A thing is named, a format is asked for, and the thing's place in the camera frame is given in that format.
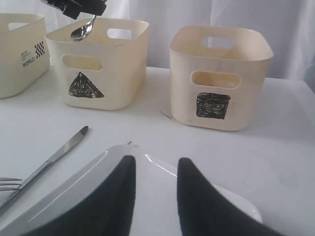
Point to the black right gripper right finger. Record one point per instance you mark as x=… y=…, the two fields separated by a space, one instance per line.
x=204 y=211

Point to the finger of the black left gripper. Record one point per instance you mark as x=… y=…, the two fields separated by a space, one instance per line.
x=69 y=8
x=93 y=7

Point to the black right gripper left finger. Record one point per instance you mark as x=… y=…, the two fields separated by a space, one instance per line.
x=107 y=211

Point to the steel spoon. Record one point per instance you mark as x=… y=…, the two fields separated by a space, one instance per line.
x=83 y=32

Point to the white square plate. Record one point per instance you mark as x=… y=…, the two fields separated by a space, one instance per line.
x=155 y=211

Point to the cream bin with triangle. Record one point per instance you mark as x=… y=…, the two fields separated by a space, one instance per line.
x=104 y=71

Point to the cream bin with circle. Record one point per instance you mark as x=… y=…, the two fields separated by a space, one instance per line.
x=24 y=55

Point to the steel table knife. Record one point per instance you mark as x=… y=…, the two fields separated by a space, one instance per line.
x=61 y=152

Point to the steel fork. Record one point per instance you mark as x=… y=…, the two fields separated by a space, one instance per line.
x=12 y=187

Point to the cream bin with square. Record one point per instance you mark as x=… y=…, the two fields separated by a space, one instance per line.
x=216 y=75

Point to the white backdrop curtain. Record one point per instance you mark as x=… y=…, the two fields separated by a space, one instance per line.
x=287 y=25

